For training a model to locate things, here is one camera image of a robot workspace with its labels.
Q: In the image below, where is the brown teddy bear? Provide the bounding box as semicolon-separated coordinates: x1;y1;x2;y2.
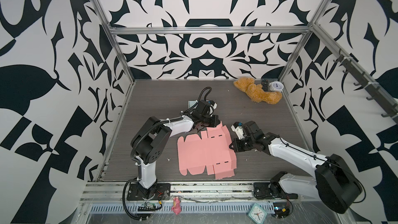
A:
233;77;283;105

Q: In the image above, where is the pink small toy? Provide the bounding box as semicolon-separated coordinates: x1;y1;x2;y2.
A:
172;197;181;215

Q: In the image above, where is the circuit board right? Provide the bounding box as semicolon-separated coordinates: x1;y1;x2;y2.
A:
272;202;294;219

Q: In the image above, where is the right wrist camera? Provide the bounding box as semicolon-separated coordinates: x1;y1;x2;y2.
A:
231;122;245;140

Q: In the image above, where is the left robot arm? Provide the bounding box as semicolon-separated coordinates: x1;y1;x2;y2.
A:
130;100;220;190

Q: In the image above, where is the light blue paper box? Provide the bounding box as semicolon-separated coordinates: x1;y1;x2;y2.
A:
188;100;198;108

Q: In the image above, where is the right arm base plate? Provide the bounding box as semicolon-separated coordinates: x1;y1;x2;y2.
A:
253;182;299;200

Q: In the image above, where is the black coat hook rail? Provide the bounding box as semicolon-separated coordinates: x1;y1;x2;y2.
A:
333;54;398;124

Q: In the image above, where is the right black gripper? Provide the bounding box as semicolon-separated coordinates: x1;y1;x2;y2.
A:
226;137;255;152

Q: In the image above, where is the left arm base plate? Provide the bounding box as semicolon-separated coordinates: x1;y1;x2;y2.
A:
126;183;171;201

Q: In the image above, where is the white round alarm clock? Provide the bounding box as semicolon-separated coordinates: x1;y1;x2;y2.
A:
268;81;284;92

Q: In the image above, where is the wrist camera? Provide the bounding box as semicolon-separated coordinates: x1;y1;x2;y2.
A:
231;122;245;140
208;100;217;110

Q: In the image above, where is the teal square clock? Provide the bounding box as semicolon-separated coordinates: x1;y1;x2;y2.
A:
247;203;267;224

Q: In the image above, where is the green circuit board left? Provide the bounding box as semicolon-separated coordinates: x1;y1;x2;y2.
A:
137;201;162;212

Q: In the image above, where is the pink paper box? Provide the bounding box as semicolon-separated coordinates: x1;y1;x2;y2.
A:
177;124;237;179

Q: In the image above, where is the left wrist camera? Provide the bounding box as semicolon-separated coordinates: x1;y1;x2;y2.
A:
208;100;217;110

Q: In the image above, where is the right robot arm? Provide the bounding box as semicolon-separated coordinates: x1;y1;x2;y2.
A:
230;121;365;214

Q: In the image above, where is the black remote control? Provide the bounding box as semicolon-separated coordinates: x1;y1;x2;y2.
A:
261;78;269;92

